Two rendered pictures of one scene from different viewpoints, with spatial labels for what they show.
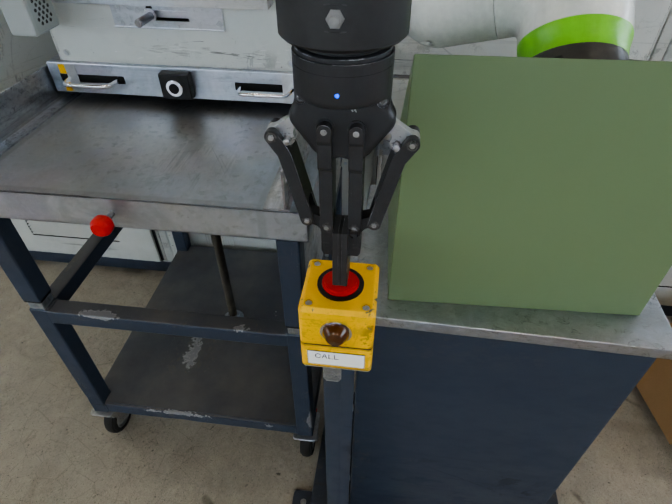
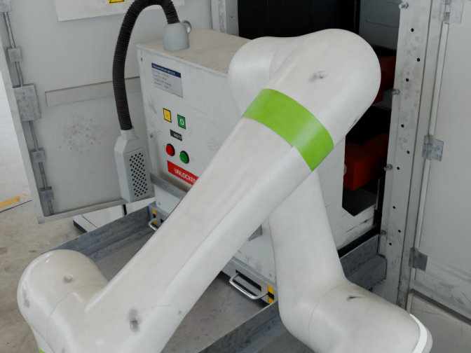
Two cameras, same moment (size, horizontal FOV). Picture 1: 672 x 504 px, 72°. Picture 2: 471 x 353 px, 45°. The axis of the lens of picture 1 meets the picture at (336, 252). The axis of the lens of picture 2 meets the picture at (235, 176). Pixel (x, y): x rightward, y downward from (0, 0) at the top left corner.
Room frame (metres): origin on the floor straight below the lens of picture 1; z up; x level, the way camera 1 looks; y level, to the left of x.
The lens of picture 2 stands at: (0.08, -0.58, 1.77)
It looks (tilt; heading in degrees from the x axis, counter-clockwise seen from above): 28 degrees down; 43
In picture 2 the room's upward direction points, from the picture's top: 3 degrees counter-clockwise
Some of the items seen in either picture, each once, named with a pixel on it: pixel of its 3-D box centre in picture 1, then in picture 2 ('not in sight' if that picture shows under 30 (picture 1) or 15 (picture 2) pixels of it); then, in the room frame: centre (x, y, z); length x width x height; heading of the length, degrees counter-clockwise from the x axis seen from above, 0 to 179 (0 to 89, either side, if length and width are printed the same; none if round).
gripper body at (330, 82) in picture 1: (342, 100); not in sight; (0.35, -0.01, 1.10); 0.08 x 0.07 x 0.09; 83
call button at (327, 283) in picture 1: (340, 285); not in sight; (0.35, 0.00, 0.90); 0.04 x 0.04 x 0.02
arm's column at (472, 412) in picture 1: (456, 383); not in sight; (0.57, -0.26, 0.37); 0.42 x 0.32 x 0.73; 82
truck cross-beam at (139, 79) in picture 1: (183, 78); (214, 248); (0.93, 0.31, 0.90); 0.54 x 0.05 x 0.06; 83
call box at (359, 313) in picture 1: (340, 314); not in sight; (0.35, 0.00, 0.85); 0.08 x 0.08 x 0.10; 83
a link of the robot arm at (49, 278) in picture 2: not in sight; (66, 303); (0.35, -0.01, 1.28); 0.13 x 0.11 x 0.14; 80
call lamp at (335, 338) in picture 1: (335, 336); not in sight; (0.30, 0.00, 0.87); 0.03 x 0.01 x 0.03; 83
